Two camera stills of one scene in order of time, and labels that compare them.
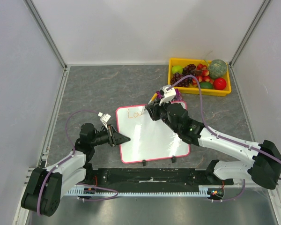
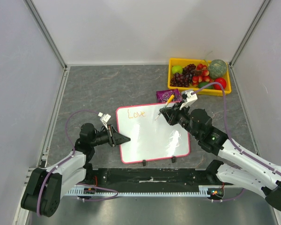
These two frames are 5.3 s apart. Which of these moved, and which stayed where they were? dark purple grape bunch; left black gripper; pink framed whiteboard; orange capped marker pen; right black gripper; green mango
Moved: orange capped marker pen; right black gripper
Stayed: dark purple grape bunch; pink framed whiteboard; green mango; left black gripper
